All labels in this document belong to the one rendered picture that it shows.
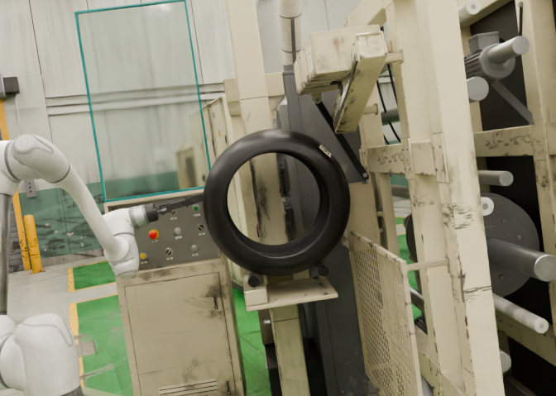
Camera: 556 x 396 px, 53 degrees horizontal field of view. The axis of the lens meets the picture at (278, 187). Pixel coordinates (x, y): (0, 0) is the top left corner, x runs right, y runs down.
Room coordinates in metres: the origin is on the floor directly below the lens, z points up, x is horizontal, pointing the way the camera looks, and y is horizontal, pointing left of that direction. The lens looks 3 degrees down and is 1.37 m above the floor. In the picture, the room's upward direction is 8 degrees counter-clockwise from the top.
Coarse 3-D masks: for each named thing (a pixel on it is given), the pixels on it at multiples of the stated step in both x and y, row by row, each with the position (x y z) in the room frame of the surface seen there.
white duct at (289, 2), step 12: (288, 0) 2.89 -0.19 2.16; (300, 0) 2.94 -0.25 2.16; (288, 12) 2.94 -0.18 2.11; (300, 12) 2.97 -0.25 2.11; (288, 24) 2.98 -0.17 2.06; (300, 24) 3.02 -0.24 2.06; (288, 36) 3.03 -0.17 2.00; (300, 36) 3.05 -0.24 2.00; (288, 48) 3.07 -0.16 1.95; (300, 48) 3.10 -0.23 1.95; (288, 60) 3.12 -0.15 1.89
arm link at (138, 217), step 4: (132, 208) 2.26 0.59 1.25; (136, 208) 2.25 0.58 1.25; (140, 208) 2.25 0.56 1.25; (144, 208) 2.26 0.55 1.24; (132, 212) 2.24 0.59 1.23; (136, 212) 2.24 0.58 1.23; (140, 212) 2.24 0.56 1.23; (144, 212) 2.25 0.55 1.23; (132, 216) 2.23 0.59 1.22; (136, 216) 2.23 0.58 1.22; (140, 216) 2.24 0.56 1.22; (144, 216) 2.24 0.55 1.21; (132, 220) 2.23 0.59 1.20; (136, 220) 2.23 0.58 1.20; (140, 220) 2.24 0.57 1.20; (144, 220) 2.24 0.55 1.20; (136, 224) 2.24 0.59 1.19; (140, 224) 2.25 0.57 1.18; (144, 224) 2.25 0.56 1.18; (148, 224) 2.27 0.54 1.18; (136, 228) 2.27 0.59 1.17
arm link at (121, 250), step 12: (72, 168) 1.89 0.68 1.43; (60, 180) 1.85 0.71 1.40; (72, 180) 1.89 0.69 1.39; (72, 192) 1.94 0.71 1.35; (84, 192) 1.97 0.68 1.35; (84, 204) 1.98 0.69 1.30; (96, 204) 2.03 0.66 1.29; (84, 216) 2.01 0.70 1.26; (96, 216) 2.01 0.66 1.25; (96, 228) 2.02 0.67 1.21; (108, 228) 2.07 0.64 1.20; (108, 240) 2.05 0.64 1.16; (120, 240) 2.13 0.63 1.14; (132, 240) 2.20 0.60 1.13; (108, 252) 2.09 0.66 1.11; (120, 252) 2.11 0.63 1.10; (132, 252) 2.15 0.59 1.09; (120, 264) 2.12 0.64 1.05; (132, 264) 2.14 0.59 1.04; (120, 276) 2.13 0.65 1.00
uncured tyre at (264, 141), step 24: (240, 144) 2.21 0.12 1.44; (264, 144) 2.19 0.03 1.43; (288, 144) 2.19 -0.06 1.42; (312, 144) 2.22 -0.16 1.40; (216, 168) 2.20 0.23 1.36; (312, 168) 2.48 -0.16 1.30; (336, 168) 2.22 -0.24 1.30; (216, 192) 2.18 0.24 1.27; (336, 192) 2.20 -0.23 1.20; (216, 216) 2.18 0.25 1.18; (336, 216) 2.20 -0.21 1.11; (216, 240) 2.21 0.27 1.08; (240, 240) 2.19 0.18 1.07; (312, 240) 2.48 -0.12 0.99; (336, 240) 2.23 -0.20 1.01; (240, 264) 2.21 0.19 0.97; (264, 264) 2.18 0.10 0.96; (288, 264) 2.19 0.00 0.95; (312, 264) 2.22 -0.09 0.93
